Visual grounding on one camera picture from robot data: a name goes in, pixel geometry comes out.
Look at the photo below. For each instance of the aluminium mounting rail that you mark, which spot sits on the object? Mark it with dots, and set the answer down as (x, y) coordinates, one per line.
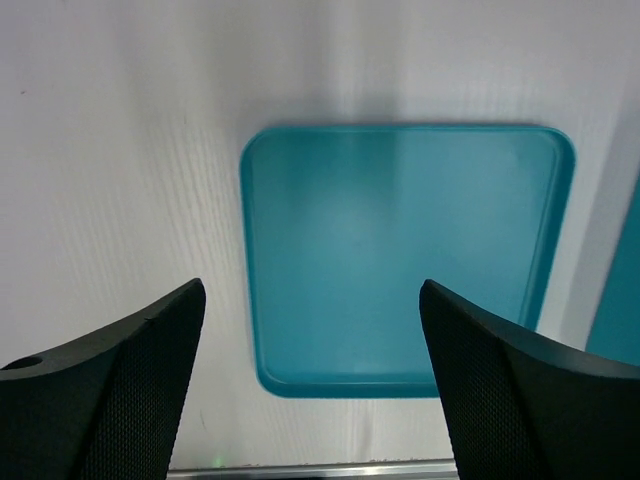
(414, 469)

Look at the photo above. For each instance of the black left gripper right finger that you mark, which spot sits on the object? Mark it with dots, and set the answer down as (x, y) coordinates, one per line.
(519, 405)

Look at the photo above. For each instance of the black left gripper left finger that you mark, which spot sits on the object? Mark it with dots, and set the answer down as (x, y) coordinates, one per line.
(108, 404)

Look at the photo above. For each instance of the teal box lid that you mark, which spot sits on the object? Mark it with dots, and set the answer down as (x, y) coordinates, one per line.
(344, 223)

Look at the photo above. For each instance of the teal square box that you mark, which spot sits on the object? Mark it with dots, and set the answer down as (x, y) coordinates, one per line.
(615, 330)

